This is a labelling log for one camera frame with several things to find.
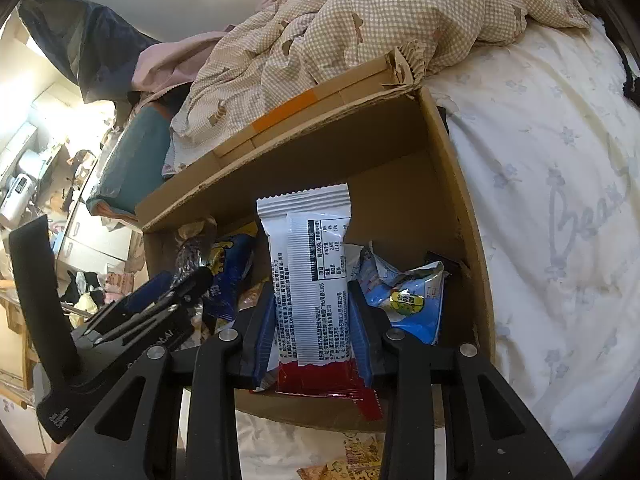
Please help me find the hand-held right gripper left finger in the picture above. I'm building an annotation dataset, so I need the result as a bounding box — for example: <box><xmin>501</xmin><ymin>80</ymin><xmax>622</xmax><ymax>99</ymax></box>
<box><xmin>47</xmin><ymin>287</ymin><xmax>278</xmax><ymax>480</ymax></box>

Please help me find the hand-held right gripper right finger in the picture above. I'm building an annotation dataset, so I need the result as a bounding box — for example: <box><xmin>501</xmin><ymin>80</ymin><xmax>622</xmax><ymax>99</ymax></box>
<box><xmin>347</xmin><ymin>280</ymin><xmax>573</xmax><ymax>480</ymax></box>

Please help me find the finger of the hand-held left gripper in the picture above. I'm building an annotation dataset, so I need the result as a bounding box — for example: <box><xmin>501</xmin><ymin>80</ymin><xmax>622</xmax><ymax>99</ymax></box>
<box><xmin>82</xmin><ymin>272</ymin><xmax>173</xmax><ymax>336</ymax></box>
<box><xmin>95</xmin><ymin>269</ymin><xmax>213</xmax><ymax>348</ymax></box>

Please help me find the dark brown snack packet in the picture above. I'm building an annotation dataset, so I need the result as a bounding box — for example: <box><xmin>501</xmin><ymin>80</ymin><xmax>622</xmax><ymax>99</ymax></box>
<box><xmin>175</xmin><ymin>216</ymin><xmax>219</xmax><ymax>291</ymax></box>

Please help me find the light blue snack packet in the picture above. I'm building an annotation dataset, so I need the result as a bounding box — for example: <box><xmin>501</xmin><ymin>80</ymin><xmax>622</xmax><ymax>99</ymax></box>
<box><xmin>357</xmin><ymin>242</ymin><xmax>446</xmax><ymax>346</ymax></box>

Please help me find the white and red snack packet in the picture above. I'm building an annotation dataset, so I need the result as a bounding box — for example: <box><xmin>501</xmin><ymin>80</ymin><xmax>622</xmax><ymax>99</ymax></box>
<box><xmin>256</xmin><ymin>184</ymin><xmax>383</xmax><ymax>420</ymax></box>

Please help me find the cardboard box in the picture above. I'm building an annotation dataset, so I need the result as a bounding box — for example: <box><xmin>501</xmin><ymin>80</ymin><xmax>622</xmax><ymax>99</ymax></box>
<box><xmin>135</xmin><ymin>49</ymin><xmax>496</xmax><ymax>433</ymax></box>

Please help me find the dark blue snack packet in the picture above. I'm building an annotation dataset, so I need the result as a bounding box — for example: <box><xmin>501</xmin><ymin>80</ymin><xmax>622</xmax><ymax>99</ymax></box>
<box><xmin>202</xmin><ymin>232</ymin><xmax>257</xmax><ymax>322</ymax></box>

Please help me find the pile of clothes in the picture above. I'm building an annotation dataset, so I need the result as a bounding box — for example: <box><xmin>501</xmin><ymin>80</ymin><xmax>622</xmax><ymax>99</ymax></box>
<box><xmin>62</xmin><ymin>270</ymin><xmax>108</xmax><ymax>318</ymax></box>

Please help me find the white drawer cabinet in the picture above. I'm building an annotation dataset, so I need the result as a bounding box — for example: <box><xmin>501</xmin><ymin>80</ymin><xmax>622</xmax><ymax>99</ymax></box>
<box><xmin>55</xmin><ymin>205</ymin><xmax>143</xmax><ymax>273</ymax></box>

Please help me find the beige printed snack packet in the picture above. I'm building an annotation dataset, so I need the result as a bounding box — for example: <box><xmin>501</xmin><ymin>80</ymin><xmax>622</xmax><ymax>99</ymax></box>
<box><xmin>342</xmin><ymin>430</ymin><xmax>387</xmax><ymax>472</ymax></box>

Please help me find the orange printed snack packet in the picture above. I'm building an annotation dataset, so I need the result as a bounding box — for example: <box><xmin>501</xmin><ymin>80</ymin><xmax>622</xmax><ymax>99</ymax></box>
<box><xmin>296</xmin><ymin>461</ymin><xmax>351</xmax><ymax>480</ymax></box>

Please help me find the white appliance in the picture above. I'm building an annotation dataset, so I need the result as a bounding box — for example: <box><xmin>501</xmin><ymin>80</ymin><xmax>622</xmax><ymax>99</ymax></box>
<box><xmin>0</xmin><ymin>150</ymin><xmax>41</xmax><ymax>231</ymax></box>

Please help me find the teal pillow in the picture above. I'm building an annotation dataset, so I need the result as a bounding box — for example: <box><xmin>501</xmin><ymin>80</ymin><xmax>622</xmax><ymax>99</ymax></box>
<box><xmin>86</xmin><ymin>105</ymin><xmax>173</xmax><ymax>218</ymax></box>

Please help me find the pink cloth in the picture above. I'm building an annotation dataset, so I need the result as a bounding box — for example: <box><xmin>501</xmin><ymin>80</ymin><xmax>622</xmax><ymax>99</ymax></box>
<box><xmin>131</xmin><ymin>22</ymin><xmax>236</xmax><ymax>93</ymax></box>

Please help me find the dark hanging jacket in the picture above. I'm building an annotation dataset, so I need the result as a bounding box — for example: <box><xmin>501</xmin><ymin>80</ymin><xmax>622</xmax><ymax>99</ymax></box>
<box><xmin>20</xmin><ymin>0</ymin><xmax>161</xmax><ymax>106</ymax></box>

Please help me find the white flowered bed sheet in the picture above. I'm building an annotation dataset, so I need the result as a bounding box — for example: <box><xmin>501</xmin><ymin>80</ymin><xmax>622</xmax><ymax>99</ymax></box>
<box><xmin>235</xmin><ymin>12</ymin><xmax>640</xmax><ymax>480</ymax></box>

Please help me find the beige checked duvet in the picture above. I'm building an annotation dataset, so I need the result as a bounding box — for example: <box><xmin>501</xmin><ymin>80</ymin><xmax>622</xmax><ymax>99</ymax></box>
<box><xmin>162</xmin><ymin>0</ymin><xmax>593</xmax><ymax>178</ymax></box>

